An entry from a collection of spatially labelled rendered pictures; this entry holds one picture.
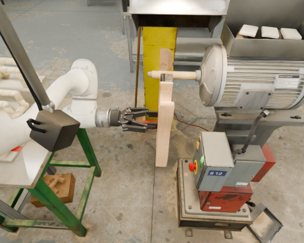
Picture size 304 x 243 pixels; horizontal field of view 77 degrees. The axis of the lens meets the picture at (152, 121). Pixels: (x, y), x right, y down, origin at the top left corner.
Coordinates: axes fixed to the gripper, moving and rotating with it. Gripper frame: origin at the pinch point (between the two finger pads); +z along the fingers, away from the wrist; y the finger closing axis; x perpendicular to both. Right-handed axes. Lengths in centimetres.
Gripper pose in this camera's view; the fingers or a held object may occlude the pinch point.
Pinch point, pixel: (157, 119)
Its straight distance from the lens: 83.7
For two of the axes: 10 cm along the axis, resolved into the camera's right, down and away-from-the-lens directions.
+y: -0.5, 6.9, -7.2
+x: 0.1, -7.2, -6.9
